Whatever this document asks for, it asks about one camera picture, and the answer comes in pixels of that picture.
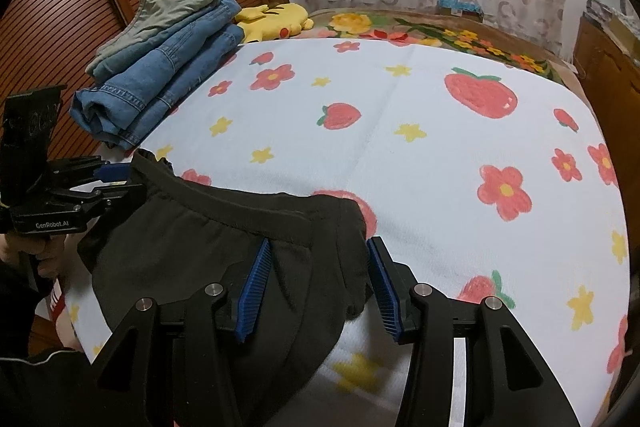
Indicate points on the folded khaki pants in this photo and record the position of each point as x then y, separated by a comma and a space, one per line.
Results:
170, 2

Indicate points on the yellow plush toy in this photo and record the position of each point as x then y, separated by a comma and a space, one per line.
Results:
280, 19

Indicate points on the blue packet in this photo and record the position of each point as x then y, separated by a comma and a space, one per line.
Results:
457, 3

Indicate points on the folded blue jeans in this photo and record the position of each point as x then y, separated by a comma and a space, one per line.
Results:
150, 82

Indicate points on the person's left hand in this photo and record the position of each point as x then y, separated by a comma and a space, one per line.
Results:
42, 249

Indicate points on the white floral bed sheet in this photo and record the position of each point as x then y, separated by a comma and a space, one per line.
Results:
400, 157

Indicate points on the person's dark clothing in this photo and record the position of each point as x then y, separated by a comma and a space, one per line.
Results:
30, 387

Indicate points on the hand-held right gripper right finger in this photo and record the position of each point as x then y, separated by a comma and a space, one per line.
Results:
385, 292

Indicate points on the cardboard box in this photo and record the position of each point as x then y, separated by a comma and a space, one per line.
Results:
625, 29

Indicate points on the brown floral blanket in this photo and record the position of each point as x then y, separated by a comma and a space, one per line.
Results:
450, 34

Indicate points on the wooden sideboard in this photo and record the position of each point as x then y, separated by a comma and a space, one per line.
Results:
610, 77

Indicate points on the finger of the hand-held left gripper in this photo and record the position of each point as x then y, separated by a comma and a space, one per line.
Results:
122, 196
114, 172

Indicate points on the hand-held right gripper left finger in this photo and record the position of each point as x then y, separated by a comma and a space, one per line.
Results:
255, 292

